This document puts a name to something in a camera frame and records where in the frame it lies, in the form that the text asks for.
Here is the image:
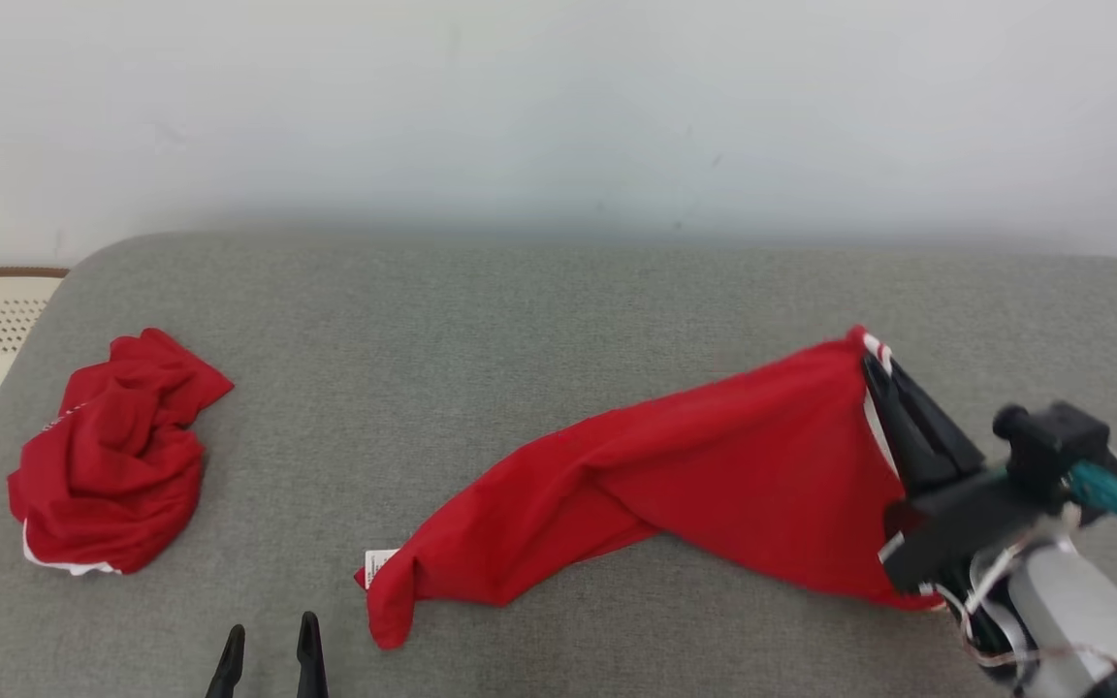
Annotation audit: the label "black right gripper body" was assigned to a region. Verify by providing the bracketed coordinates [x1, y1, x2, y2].
[880, 470, 1054, 594]

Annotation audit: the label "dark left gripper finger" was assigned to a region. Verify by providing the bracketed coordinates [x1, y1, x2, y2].
[207, 625, 246, 698]
[297, 613, 329, 698]

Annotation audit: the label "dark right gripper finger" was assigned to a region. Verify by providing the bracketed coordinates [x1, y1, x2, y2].
[864, 354, 947, 495]
[886, 361, 986, 483]

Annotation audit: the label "red basketball jersey white sleeves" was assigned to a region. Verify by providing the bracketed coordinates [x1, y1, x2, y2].
[355, 327, 947, 650]

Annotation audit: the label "red shorts white trim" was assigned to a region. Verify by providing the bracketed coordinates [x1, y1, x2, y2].
[8, 328, 235, 576]

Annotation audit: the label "thin red white wires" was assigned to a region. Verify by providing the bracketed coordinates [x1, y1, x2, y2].
[922, 538, 1117, 675]

